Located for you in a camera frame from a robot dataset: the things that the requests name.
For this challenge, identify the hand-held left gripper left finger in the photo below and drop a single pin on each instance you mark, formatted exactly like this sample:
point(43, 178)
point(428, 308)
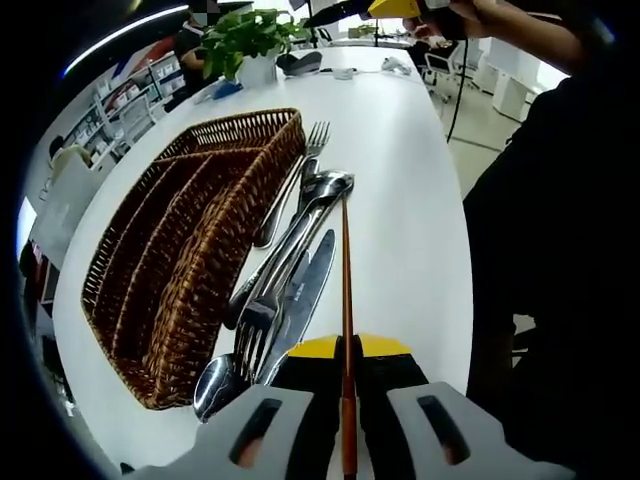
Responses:
point(300, 370)

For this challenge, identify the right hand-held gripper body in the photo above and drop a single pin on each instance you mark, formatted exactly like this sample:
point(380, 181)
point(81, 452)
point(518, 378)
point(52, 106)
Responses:
point(452, 27)

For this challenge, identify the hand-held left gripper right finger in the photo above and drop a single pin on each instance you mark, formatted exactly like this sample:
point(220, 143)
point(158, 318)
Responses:
point(395, 370)

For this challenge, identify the brown chopstick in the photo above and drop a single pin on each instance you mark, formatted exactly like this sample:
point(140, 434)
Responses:
point(347, 280)

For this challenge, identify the wicker utensil storage basket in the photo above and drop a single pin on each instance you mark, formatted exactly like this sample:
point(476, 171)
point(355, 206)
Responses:
point(165, 260)

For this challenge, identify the white storage shelving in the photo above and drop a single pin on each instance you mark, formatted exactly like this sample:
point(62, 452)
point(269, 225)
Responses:
point(125, 100)

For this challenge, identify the person's right hand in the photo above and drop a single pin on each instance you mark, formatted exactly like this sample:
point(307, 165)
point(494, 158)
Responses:
point(482, 17)

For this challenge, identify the studio light on stand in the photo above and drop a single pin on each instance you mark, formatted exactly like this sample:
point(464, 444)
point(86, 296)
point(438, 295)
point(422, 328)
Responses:
point(313, 30)

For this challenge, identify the white swivel chair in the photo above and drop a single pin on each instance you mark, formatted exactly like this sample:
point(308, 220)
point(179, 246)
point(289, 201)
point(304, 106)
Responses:
point(442, 67)

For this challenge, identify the small white device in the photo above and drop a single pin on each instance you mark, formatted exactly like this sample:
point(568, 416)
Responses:
point(397, 65)

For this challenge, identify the white power adapter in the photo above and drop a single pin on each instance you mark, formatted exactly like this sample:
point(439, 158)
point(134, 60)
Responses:
point(345, 74)

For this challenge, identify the black curved object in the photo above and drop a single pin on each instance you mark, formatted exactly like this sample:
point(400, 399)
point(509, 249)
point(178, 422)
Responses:
point(300, 64)

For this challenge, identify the green leafy plant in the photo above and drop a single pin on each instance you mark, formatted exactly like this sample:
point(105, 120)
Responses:
point(245, 35)

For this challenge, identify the white plant pot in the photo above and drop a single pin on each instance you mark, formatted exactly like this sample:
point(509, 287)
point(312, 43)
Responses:
point(257, 72)

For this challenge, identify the small blue object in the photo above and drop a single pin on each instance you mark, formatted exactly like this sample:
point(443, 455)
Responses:
point(227, 90)

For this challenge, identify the person in dark clothes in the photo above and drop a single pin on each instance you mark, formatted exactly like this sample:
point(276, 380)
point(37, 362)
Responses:
point(560, 275)

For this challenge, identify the long curved ceiling light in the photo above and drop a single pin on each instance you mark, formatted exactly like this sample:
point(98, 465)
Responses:
point(120, 35)

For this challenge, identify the translucent desk partition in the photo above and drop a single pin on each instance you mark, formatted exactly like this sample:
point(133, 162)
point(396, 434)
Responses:
point(65, 210)

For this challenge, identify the white display screen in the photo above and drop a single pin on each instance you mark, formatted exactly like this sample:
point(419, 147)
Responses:
point(27, 222)

